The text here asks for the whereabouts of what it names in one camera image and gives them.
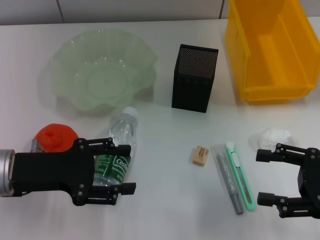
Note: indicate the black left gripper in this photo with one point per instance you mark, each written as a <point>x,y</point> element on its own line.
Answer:
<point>50,172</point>

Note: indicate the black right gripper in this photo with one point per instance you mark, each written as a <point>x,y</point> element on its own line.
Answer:
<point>311,175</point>

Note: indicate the mint green utility knife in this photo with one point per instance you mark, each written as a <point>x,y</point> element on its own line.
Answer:
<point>240,172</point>

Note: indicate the clear water bottle green label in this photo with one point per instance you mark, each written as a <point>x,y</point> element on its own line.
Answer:
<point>123,130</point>

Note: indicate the white paper ball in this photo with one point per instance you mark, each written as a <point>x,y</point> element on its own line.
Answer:
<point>273,136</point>

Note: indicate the grey pen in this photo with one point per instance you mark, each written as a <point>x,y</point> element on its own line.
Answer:
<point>228,180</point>

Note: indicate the orange fruit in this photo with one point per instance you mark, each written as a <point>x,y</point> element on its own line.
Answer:
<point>55,137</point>

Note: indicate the beige eraser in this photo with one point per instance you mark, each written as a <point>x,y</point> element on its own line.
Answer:
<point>200,155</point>

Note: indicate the green glass fruit plate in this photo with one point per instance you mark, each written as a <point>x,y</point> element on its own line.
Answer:
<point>105,75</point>

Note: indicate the black mesh pen holder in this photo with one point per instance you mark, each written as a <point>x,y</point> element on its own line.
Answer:
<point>192,82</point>

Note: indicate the yellow plastic bin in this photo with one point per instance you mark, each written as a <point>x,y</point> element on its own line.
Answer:
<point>275,62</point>

